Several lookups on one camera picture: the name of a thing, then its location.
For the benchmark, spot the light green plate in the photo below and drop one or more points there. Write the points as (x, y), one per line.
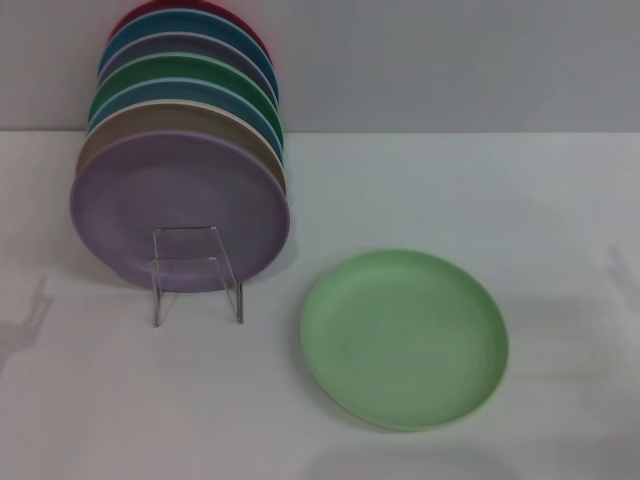
(400, 340)

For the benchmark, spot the clear acrylic plate rack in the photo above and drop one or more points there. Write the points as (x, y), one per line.
(185, 230)

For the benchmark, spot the lilac plate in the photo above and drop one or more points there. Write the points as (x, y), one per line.
(175, 200)

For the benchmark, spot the tan plate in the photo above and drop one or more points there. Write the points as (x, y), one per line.
(150, 117)

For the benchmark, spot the light blue plate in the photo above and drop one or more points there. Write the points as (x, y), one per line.
(160, 90)

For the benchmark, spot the dark green plate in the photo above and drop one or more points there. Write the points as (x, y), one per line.
(165, 65)

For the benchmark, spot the grey purple plate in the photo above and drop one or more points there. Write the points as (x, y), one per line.
(170, 44)

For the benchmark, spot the teal blue plate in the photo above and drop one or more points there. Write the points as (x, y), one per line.
(170, 25)

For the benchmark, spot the red plate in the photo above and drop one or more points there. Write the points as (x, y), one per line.
(127, 17)

